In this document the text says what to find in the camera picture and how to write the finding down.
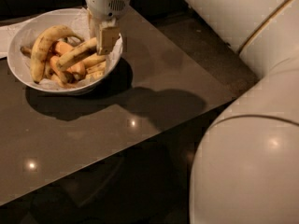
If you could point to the orange banana under pile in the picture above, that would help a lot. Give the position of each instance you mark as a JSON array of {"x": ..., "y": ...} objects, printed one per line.
[{"x": 60, "y": 48}]

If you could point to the small banana pieces in bowl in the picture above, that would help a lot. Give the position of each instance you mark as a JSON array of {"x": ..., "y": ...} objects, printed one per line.
[{"x": 74, "y": 74}]

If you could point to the long yellow banana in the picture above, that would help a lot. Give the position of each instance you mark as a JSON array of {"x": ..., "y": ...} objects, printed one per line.
[{"x": 77, "y": 54}]

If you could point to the white bowl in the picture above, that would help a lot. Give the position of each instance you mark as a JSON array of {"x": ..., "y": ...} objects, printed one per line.
[{"x": 27, "y": 32}]

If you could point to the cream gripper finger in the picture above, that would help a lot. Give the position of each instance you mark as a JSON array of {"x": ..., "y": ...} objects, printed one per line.
[
  {"x": 93, "y": 25},
  {"x": 107, "y": 34}
]

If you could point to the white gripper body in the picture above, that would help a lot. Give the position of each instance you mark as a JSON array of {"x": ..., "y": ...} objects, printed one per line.
[{"x": 106, "y": 4}]

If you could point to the white paper napkin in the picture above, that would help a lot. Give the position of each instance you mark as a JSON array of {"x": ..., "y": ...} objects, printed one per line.
[{"x": 8, "y": 29}]

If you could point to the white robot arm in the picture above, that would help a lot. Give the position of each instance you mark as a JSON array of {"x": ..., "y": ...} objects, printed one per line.
[{"x": 245, "y": 170}]

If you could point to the yellow banana right side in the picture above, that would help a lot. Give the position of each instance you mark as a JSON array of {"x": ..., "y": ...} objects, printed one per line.
[{"x": 93, "y": 60}]

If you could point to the large curved yellow banana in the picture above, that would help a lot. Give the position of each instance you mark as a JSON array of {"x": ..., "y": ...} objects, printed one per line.
[{"x": 42, "y": 46}]

